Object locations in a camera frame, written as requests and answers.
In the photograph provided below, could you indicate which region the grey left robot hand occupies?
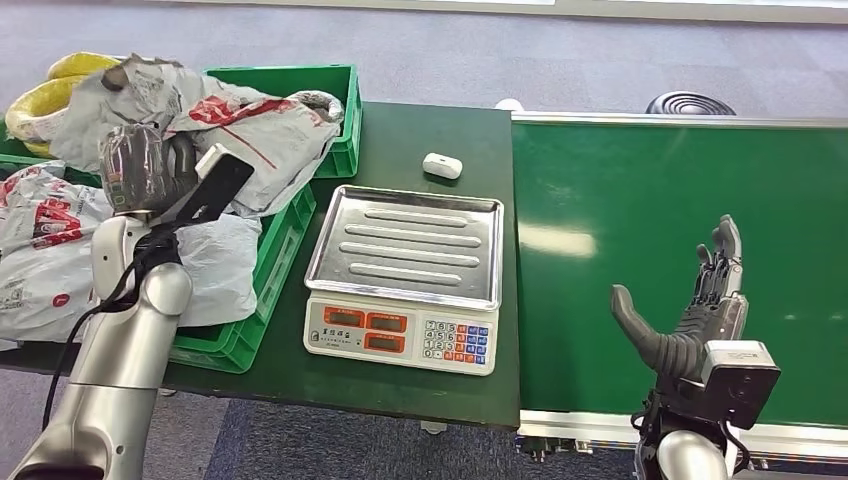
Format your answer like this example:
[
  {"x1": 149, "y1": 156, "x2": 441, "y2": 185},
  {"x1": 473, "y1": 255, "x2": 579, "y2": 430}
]
[{"x1": 99, "y1": 122, "x2": 200, "y2": 217}]

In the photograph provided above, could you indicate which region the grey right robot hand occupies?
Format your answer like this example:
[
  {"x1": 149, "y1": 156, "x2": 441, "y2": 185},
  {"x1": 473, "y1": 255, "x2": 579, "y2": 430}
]
[{"x1": 609, "y1": 213, "x2": 751, "y2": 386}]

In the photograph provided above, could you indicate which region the grey-white mailer package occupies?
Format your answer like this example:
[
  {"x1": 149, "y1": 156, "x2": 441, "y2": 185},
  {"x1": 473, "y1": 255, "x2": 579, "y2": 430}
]
[{"x1": 168, "y1": 92, "x2": 343, "y2": 218}]

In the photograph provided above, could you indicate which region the crumpled black-print mailer package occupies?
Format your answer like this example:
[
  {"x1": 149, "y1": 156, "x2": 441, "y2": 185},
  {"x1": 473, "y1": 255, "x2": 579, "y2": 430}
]
[{"x1": 49, "y1": 54, "x2": 200, "y2": 175}]

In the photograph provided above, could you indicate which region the green conveyor belt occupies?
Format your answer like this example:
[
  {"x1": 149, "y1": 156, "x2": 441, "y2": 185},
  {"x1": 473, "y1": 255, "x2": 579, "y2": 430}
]
[{"x1": 511, "y1": 111, "x2": 848, "y2": 480}]

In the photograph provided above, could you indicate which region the large white red-logo mailer package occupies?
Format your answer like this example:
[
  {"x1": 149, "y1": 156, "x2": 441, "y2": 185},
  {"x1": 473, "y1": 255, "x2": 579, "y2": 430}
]
[{"x1": 0, "y1": 185, "x2": 264, "y2": 344}]

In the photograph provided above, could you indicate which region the green crate with yellow coils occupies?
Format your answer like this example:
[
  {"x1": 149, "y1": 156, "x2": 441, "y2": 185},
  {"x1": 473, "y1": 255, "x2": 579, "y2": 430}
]
[{"x1": 0, "y1": 113, "x2": 102, "y2": 191}]

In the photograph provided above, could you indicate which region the green crate holding packages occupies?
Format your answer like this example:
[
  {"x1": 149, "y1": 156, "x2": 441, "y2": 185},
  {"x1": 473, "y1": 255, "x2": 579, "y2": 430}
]
[{"x1": 167, "y1": 184, "x2": 318, "y2": 376}]

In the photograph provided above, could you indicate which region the green crate with mottled coils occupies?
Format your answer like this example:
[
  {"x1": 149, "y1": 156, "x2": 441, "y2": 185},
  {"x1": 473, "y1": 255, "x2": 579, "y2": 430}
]
[{"x1": 202, "y1": 64, "x2": 364, "y2": 180}]

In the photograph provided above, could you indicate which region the black ribbed round object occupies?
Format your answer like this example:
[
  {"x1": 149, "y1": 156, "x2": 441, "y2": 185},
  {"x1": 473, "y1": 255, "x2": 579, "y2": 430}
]
[{"x1": 645, "y1": 90, "x2": 738, "y2": 117}]

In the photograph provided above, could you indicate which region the dark green table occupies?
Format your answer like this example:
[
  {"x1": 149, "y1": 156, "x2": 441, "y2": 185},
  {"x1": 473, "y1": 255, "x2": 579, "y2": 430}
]
[{"x1": 0, "y1": 100, "x2": 523, "y2": 432}]

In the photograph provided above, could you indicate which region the white electronic scale body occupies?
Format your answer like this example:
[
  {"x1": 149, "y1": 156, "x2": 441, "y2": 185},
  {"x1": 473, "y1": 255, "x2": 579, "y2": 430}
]
[{"x1": 302, "y1": 290, "x2": 501, "y2": 378}]

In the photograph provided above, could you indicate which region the steel weighing tray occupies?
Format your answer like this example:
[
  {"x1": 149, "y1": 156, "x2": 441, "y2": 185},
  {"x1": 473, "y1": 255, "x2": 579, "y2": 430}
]
[{"x1": 303, "y1": 184, "x2": 506, "y2": 313}]

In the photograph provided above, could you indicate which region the small white plastic device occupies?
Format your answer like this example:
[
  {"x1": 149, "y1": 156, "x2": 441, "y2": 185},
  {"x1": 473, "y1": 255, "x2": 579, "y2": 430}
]
[{"x1": 421, "y1": 152, "x2": 464, "y2": 181}]

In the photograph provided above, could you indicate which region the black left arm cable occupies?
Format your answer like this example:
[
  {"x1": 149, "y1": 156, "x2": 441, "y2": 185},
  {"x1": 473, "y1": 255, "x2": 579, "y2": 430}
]
[{"x1": 40, "y1": 221, "x2": 184, "y2": 433}]

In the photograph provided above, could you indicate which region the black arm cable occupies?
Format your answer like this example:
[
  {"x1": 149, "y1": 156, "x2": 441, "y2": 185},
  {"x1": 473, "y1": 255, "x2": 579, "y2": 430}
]
[
  {"x1": 629, "y1": 390, "x2": 754, "y2": 476},
  {"x1": 40, "y1": 221, "x2": 184, "y2": 433}
]

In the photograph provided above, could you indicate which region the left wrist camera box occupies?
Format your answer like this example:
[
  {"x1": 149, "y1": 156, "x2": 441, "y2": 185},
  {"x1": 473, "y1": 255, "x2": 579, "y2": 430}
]
[{"x1": 158, "y1": 142, "x2": 256, "y2": 228}]

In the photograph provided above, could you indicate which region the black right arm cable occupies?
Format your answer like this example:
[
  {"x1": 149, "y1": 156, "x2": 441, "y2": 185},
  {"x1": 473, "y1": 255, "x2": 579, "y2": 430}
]
[{"x1": 629, "y1": 390, "x2": 754, "y2": 476}]

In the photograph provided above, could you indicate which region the yellow wire coil with label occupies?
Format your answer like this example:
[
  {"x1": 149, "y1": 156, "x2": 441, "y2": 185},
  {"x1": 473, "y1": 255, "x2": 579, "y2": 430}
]
[{"x1": 5, "y1": 74, "x2": 89, "y2": 144}]

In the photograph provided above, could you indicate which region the pale mottled wire coil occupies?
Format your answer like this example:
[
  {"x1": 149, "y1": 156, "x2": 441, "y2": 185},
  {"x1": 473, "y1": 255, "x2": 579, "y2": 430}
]
[{"x1": 288, "y1": 89, "x2": 347, "y2": 126}]

